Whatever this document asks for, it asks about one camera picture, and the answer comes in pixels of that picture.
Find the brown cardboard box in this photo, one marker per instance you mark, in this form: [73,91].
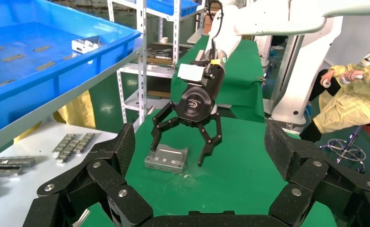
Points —
[208,24]

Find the pile of metal parts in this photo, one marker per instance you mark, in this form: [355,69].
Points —
[159,52]

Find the yellow plastic sheet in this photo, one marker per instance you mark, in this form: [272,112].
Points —
[75,109]

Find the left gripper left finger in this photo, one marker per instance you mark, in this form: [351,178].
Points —
[109,175]

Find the bent sheet metal bracket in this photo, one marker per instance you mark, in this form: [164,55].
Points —
[169,155]
[84,45]

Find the small notched metal strip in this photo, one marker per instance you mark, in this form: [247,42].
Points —
[66,155]
[85,142]
[1,170]
[64,144]
[12,161]

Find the white handheld controller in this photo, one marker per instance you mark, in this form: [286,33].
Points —
[326,83]
[353,79]

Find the bare person hand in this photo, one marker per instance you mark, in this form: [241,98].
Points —
[328,74]
[350,74]

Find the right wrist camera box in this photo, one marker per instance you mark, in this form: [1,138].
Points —
[191,73]

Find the person in yellow coat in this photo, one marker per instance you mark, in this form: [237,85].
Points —
[353,103]

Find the chrome swivel stool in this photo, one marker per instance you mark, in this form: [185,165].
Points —
[347,146]

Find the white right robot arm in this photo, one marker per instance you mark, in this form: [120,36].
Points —
[266,18]

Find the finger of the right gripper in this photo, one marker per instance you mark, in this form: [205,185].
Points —
[159,125]
[214,144]

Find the white robot torso column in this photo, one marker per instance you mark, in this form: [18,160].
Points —
[300,78]

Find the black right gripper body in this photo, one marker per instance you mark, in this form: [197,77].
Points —
[195,103]

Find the blue storage bin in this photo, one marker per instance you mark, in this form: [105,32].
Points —
[172,6]

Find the white slotted shelf unit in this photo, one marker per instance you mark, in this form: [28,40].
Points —
[153,70]

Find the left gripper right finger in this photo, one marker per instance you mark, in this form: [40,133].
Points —
[316,185]

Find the small white roll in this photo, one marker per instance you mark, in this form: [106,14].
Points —
[164,40]

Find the large blue parts bin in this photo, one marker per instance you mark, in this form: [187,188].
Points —
[47,87]

